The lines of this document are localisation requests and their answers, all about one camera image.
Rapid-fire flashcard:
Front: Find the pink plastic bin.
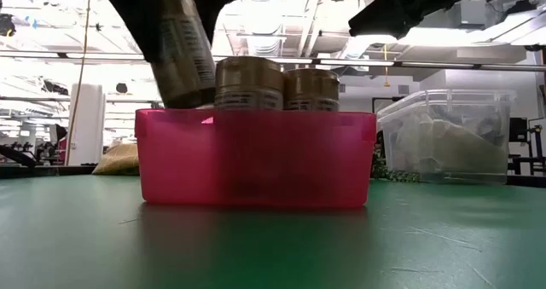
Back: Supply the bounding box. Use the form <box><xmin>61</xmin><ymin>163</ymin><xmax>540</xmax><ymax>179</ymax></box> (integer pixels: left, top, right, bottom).
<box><xmin>134</xmin><ymin>108</ymin><xmax>378</xmax><ymax>209</ymax></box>

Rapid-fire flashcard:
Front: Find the clear plastic storage box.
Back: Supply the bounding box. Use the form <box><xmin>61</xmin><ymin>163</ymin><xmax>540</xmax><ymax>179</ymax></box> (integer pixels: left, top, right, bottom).
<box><xmin>376</xmin><ymin>88</ymin><xmax>518</xmax><ymax>186</ymax></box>

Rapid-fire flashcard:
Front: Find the white pillar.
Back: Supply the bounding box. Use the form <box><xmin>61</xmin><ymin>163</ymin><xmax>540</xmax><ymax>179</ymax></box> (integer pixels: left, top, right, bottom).
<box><xmin>67</xmin><ymin>83</ymin><xmax>107</xmax><ymax>166</ymax></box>

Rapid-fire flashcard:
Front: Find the yellow hanging rope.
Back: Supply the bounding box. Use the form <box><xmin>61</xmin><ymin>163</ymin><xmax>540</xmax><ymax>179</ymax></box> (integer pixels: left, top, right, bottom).
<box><xmin>64</xmin><ymin>0</ymin><xmax>94</xmax><ymax>166</ymax></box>

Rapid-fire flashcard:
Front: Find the yellow cloth bag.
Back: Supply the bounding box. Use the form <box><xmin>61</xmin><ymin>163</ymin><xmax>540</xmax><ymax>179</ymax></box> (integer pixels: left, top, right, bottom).
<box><xmin>91</xmin><ymin>142</ymin><xmax>141</xmax><ymax>176</ymax></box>

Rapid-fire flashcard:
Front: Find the green-label cylindrical spice shaker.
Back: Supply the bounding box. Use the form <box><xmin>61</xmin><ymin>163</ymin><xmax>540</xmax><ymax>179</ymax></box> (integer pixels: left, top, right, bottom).
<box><xmin>282</xmin><ymin>67</ymin><xmax>341</xmax><ymax>113</ymax></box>
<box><xmin>213</xmin><ymin>55</ymin><xmax>285</xmax><ymax>112</ymax></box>
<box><xmin>149</xmin><ymin>0</ymin><xmax>218</xmax><ymax>110</ymax></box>

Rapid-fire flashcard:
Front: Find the metal frame crossbar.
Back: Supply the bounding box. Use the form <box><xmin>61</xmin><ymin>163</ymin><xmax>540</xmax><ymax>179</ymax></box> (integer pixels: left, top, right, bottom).
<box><xmin>0</xmin><ymin>49</ymin><xmax>546</xmax><ymax>72</ymax></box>

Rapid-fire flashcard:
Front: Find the black equipment stand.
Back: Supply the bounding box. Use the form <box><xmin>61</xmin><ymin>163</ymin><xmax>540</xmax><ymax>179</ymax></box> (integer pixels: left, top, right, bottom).
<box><xmin>507</xmin><ymin>117</ymin><xmax>546</xmax><ymax>176</ymax></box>

